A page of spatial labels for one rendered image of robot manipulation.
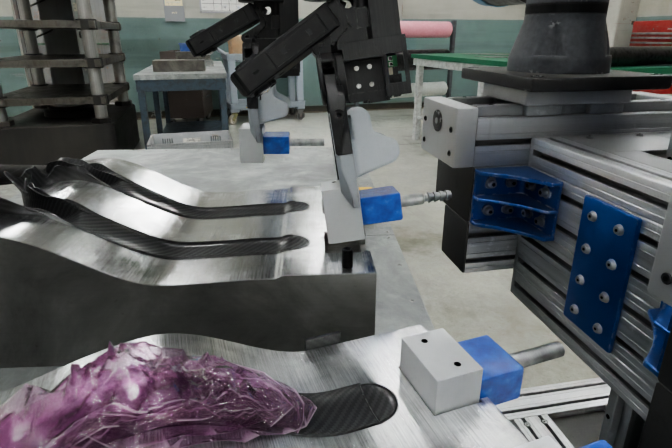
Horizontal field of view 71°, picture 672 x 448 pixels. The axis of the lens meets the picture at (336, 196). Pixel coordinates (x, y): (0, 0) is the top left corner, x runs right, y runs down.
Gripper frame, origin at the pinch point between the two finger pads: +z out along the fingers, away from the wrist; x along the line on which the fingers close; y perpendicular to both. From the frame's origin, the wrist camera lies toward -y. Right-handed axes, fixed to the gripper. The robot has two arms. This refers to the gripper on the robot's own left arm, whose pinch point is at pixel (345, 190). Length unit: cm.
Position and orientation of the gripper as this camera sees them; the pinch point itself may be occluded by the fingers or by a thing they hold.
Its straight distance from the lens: 47.3
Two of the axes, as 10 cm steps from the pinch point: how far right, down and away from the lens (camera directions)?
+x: -0.4, -1.9, 9.8
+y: 9.9, -1.5, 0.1
